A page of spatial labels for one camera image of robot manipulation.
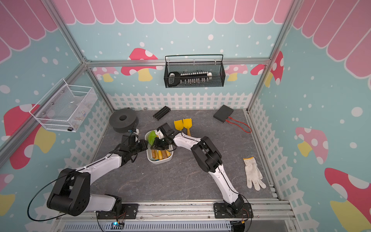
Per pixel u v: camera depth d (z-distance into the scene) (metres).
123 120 1.06
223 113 1.19
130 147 0.71
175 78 0.89
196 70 0.92
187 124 1.13
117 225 0.73
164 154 0.90
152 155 0.92
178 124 1.09
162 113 1.16
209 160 0.58
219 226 0.71
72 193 0.43
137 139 0.76
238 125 1.09
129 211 0.74
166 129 0.80
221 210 0.74
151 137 0.97
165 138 0.80
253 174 0.86
